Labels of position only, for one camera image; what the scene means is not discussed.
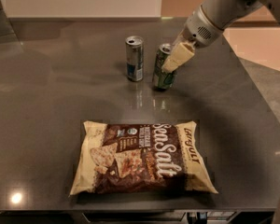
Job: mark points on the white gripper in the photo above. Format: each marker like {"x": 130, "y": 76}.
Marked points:
{"x": 198, "y": 30}

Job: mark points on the brown sea salt chips bag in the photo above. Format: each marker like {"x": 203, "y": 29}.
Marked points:
{"x": 117, "y": 158}

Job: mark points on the silver blue redbull can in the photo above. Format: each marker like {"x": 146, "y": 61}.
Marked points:
{"x": 135, "y": 57}

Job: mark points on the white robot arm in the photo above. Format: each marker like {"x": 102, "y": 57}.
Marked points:
{"x": 233, "y": 10}

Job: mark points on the green soda can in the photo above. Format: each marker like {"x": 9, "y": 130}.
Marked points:
{"x": 162, "y": 80}

